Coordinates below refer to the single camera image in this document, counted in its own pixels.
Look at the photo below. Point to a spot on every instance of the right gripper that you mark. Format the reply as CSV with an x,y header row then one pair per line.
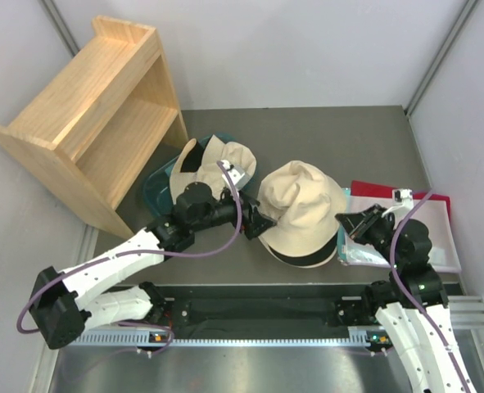
x,y
367,219

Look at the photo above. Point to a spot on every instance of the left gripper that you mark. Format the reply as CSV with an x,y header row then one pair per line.
x,y
252,228

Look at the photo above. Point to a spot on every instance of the cream bucket hat chili embroidery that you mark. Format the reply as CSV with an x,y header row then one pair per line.
x,y
307,199

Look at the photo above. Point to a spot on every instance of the beige bucket hat pink lining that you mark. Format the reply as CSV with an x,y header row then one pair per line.
x,y
303,264

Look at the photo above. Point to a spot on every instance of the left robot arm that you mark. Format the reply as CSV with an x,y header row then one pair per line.
x,y
65,304

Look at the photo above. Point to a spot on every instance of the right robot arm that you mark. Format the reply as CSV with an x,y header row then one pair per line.
x,y
411,305

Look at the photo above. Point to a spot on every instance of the teal plastic sheet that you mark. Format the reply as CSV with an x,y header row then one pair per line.
x,y
341,235

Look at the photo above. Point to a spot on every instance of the teal plastic basket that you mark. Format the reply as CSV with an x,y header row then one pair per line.
x,y
156,188

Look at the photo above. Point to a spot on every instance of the wooden shelf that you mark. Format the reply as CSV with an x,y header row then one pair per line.
x,y
87,136

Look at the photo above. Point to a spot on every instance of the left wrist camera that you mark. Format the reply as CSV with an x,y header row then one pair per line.
x,y
234,176

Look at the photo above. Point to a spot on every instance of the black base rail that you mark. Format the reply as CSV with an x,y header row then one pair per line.
x,y
261,311

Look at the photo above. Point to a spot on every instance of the grey cable duct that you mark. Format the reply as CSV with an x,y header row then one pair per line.
x,y
145,337

